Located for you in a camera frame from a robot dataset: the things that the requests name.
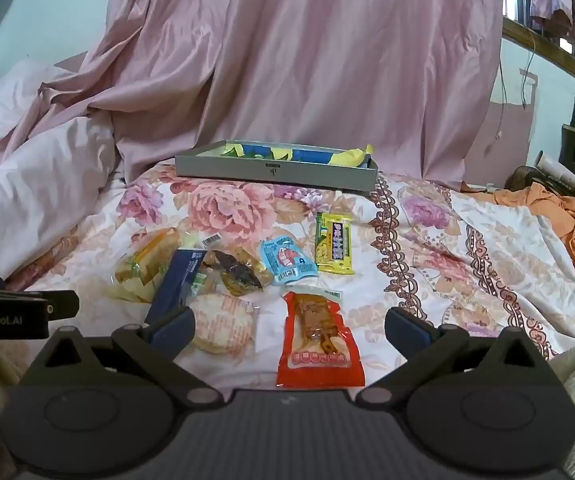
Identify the light blue snack packet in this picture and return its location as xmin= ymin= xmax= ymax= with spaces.
xmin=259 ymin=236 xmax=318 ymax=287

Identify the dark round object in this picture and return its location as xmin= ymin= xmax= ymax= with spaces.
xmin=507 ymin=164 xmax=543 ymax=192

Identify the yellow and blue patterned paper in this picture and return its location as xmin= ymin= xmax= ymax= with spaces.
xmin=220 ymin=142 xmax=374 ymax=167

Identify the pink satin sheet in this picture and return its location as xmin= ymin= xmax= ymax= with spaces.
xmin=0 ymin=0 xmax=506 ymax=192

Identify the dark brown dried snack packet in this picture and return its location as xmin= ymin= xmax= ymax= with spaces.
xmin=202 ymin=249 xmax=266 ymax=292

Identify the yellow snack packet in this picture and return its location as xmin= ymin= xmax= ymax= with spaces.
xmin=314 ymin=212 xmax=356 ymax=275

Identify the dark blue snack packet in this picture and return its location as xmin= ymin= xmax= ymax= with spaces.
xmin=144 ymin=247 xmax=208 ymax=329

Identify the grey cardboard box tray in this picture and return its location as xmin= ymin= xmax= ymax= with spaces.
xmin=174 ymin=139 xmax=379 ymax=192

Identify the red snack packet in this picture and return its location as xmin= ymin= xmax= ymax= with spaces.
xmin=276 ymin=290 xmax=367 ymax=389

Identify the white tube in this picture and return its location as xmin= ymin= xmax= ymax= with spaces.
xmin=540 ymin=154 xmax=575 ymax=186

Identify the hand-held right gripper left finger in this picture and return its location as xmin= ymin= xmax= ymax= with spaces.
xmin=32 ymin=305 xmax=224 ymax=409

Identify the white wall fixture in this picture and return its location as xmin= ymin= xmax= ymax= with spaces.
xmin=519 ymin=72 xmax=539 ymax=109

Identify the sandwich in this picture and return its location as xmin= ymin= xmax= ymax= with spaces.
xmin=114 ymin=227 xmax=183 ymax=304

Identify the orange paper bag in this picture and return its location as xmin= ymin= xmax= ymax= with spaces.
xmin=487 ymin=182 xmax=575 ymax=306

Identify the golden snack packet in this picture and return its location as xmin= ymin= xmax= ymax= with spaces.
xmin=218 ymin=245 xmax=276 ymax=297

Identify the pale pink quilt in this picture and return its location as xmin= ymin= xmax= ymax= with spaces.
xmin=0 ymin=57 xmax=124 ymax=282

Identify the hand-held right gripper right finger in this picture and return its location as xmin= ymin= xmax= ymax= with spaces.
xmin=355 ymin=307 xmax=549 ymax=409

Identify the round rice cracker packet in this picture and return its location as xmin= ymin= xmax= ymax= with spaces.
xmin=188 ymin=292 xmax=261 ymax=359

